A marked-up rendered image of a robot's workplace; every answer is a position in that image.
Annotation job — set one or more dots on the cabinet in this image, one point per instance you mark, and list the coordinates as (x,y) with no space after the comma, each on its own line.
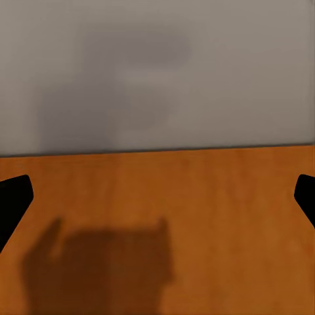
(192,232)

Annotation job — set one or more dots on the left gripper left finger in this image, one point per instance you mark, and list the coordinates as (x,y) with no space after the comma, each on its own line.
(16,194)

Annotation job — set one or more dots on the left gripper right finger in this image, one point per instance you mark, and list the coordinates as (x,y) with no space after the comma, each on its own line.
(305,195)

